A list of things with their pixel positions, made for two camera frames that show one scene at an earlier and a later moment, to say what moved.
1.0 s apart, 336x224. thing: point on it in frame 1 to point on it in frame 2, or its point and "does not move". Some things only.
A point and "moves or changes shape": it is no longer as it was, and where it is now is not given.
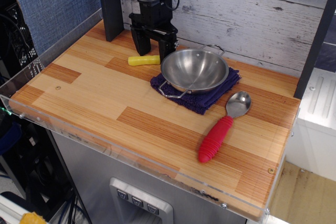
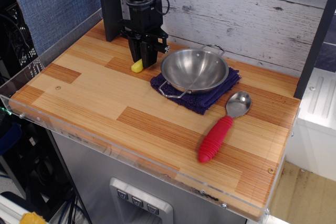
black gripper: (156, 16) to (145, 21)
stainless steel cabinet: (91, 168) does not move
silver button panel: (129, 205) does not move
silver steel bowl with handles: (193, 69) does not move
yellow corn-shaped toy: (144, 60) moves or changes shape
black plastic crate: (18, 56) does not move
